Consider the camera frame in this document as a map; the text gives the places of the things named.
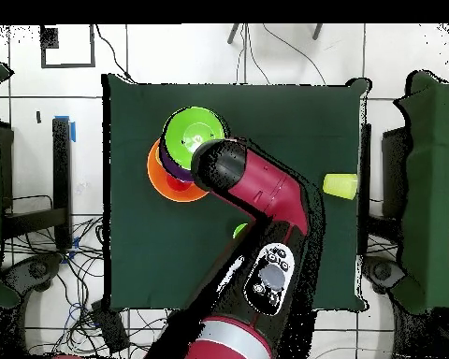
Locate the orange-red cup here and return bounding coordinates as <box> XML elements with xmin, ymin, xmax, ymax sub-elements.
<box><xmin>166</xmin><ymin>173</ymin><xmax>194</xmax><ymax>194</ymax></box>

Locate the purple bowl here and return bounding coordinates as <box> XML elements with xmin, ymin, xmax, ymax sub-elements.
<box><xmin>158</xmin><ymin>141</ymin><xmax>196</xmax><ymax>183</ymax></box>

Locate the large yellow-orange bowl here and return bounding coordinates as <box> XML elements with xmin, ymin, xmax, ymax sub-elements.
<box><xmin>146</xmin><ymin>137</ymin><xmax>210</xmax><ymax>204</ymax></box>

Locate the green bowl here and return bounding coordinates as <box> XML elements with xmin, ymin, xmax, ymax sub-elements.
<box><xmin>163</xmin><ymin>106</ymin><xmax>226</xmax><ymax>172</ymax></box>

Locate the yellow tapered cup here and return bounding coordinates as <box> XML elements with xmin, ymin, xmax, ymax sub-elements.
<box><xmin>322</xmin><ymin>172</ymin><xmax>359</xmax><ymax>201</ymax></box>

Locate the dark green tablecloth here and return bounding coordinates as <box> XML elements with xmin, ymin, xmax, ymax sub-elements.
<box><xmin>102</xmin><ymin>73</ymin><xmax>371</xmax><ymax>313</ymax></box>

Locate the blue tape strip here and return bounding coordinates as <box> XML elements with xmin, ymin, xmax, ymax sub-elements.
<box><xmin>53</xmin><ymin>114</ymin><xmax>77</xmax><ymax>143</ymax></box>

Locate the black stand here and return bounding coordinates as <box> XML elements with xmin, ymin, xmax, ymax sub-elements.
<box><xmin>0</xmin><ymin>116</ymin><xmax>74</xmax><ymax>250</ymax></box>

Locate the black box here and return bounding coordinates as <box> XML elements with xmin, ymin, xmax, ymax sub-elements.
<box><xmin>381</xmin><ymin>125</ymin><xmax>411</xmax><ymax>220</ymax></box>

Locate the grey office chair base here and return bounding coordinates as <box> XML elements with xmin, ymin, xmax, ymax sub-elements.
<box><xmin>361</xmin><ymin>255</ymin><xmax>407</xmax><ymax>294</ymax></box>

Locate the black power strip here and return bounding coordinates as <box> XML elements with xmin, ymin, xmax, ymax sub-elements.
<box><xmin>91</xmin><ymin>298</ymin><xmax>130</xmax><ymax>354</ymax></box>

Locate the dark office chair base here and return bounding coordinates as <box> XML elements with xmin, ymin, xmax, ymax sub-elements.
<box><xmin>1</xmin><ymin>252</ymin><xmax>65</xmax><ymax>304</ymax></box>

